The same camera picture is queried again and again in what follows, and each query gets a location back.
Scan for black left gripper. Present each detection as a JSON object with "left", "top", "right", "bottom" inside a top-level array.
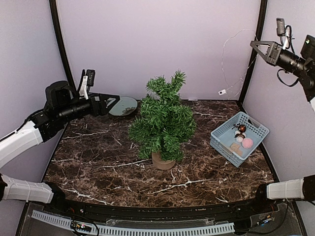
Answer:
[{"left": 58, "top": 91, "right": 120, "bottom": 123}]

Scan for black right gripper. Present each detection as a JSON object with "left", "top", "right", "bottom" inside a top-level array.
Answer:
[{"left": 251, "top": 40, "right": 310, "bottom": 77}]

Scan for fairy light wire string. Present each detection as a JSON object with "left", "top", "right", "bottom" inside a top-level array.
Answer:
[{"left": 220, "top": 29, "right": 258, "bottom": 93}]

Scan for white light battery box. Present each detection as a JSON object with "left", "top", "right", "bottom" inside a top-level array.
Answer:
[{"left": 219, "top": 89, "right": 226, "bottom": 95}]

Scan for small green christmas tree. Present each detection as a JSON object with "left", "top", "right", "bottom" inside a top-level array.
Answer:
[{"left": 128, "top": 70, "right": 196, "bottom": 170}]

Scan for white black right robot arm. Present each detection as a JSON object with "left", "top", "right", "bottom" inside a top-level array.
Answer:
[{"left": 250, "top": 35, "right": 315, "bottom": 213}]

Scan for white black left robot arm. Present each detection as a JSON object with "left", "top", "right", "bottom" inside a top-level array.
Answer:
[{"left": 0, "top": 81, "right": 120, "bottom": 214}]

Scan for light blue ceramic plate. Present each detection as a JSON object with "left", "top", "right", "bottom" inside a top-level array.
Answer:
[{"left": 109, "top": 96, "right": 138, "bottom": 117}]

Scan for dark red bauble ornament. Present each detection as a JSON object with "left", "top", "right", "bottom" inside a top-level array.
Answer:
[{"left": 238, "top": 124, "right": 247, "bottom": 133}]

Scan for light blue plastic basket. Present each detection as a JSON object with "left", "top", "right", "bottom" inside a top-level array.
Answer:
[{"left": 210, "top": 112, "right": 269, "bottom": 168}]

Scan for pink pompom ornament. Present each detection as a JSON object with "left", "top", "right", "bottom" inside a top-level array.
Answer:
[{"left": 242, "top": 138, "right": 253, "bottom": 149}]

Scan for brown gingerbread ornament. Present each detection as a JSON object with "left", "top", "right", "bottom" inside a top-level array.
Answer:
[{"left": 230, "top": 143, "right": 243, "bottom": 156}]

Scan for right black corner post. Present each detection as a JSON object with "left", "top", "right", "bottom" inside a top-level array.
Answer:
[{"left": 237, "top": 0, "right": 268, "bottom": 109}]

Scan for black corner post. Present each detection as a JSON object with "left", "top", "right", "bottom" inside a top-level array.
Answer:
[
  {"left": 49, "top": 0, "right": 79, "bottom": 103},
  {"left": 237, "top": 0, "right": 268, "bottom": 109}
]

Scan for black front rail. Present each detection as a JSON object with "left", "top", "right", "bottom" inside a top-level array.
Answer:
[{"left": 54, "top": 200, "right": 258, "bottom": 222}]

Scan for left black corner post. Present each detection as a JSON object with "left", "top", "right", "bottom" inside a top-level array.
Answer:
[{"left": 49, "top": 0, "right": 79, "bottom": 103}]

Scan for white slotted cable duct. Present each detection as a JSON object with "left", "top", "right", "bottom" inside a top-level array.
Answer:
[{"left": 31, "top": 210, "right": 235, "bottom": 236}]

